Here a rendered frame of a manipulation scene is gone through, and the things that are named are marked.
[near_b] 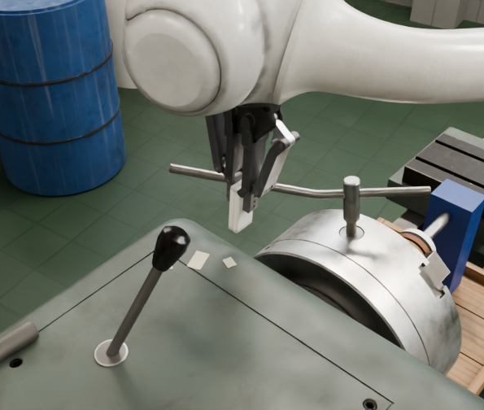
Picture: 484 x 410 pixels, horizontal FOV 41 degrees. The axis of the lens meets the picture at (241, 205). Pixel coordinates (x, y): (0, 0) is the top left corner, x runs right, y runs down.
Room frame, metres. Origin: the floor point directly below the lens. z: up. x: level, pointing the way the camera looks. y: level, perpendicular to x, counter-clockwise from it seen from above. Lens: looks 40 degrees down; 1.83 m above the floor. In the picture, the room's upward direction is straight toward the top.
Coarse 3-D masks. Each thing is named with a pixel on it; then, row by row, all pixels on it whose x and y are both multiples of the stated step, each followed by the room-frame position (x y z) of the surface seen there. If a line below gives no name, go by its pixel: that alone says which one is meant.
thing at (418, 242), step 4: (400, 232) 0.81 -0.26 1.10; (404, 232) 0.80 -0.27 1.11; (408, 232) 0.79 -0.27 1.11; (412, 232) 0.79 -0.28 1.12; (404, 236) 0.78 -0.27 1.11; (408, 236) 0.78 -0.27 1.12; (412, 236) 0.78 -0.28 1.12; (416, 236) 0.78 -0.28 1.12; (420, 236) 0.78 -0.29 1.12; (408, 240) 0.77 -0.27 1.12; (412, 240) 0.77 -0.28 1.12; (416, 240) 0.77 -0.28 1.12; (420, 240) 0.77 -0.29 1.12; (424, 240) 0.77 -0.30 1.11; (412, 244) 0.76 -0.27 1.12; (416, 244) 0.77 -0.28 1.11; (420, 244) 0.76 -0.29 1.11; (424, 244) 0.77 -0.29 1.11; (428, 244) 0.77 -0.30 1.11; (416, 248) 0.75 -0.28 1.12; (420, 248) 0.76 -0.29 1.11; (424, 248) 0.76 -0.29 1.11; (428, 248) 0.76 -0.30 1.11; (424, 252) 0.76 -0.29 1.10; (428, 252) 0.76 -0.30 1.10
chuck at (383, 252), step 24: (312, 216) 0.73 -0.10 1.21; (336, 216) 0.70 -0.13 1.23; (360, 216) 0.69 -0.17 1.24; (312, 240) 0.65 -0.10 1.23; (336, 240) 0.64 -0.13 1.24; (360, 240) 0.64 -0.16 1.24; (384, 240) 0.64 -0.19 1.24; (360, 264) 0.60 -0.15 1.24; (384, 264) 0.60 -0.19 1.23; (408, 264) 0.61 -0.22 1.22; (408, 288) 0.58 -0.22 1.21; (408, 312) 0.55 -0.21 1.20; (432, 312) 0.56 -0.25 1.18; (456, 312) 0.58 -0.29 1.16; (432, 336) 0.54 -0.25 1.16; (456, 336) 0.57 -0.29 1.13; (432, 360) 0.52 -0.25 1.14
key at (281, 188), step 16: (192, 176) 0.67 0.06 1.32; (208, 176) 0.67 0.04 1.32; (224, 176) 0.67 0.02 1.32; (288, 192) 0.66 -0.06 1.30; (304, 192) 0.66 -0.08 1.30; (320, 192) 0.66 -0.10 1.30; (336, 192) 0.66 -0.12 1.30; (368, 192) 0.66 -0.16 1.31; (384, 192) 0.65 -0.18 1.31; (400, 192) 0.65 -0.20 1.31; (416, 192) 0.65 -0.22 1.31
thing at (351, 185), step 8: (352, 176) 0.67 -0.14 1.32; (344, 184) 0.66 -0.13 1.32; (352, 184) 0.65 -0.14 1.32; (344, 192) 0.66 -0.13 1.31; (352, 192) 0.65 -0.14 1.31; (344, 200) 0.66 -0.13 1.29; (352, 200) 0.65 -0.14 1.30; (344, 208) 0.66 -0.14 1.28; (352, 208) 0.65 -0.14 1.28; (344, 216) 0.65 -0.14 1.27; (352, 216) 0.65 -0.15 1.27; (352, 224) 0.65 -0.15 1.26; (352, 232) 0.65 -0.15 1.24
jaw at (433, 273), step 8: (432, 256) 0.65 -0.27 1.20; (432, 264) 0.64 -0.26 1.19; (440, 264) 0.65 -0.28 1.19; (424, 272) 0.61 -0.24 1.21; (432, 272) 0.62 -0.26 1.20; (440, 272) 0.64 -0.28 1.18; (448, 272) 0.64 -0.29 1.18; (424, 280) 0.60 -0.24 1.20; (432, 280) 0.61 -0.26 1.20; (440, 280) 0.63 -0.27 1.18; (432, 288) 0.60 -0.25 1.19; (440, 288) 0.60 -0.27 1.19
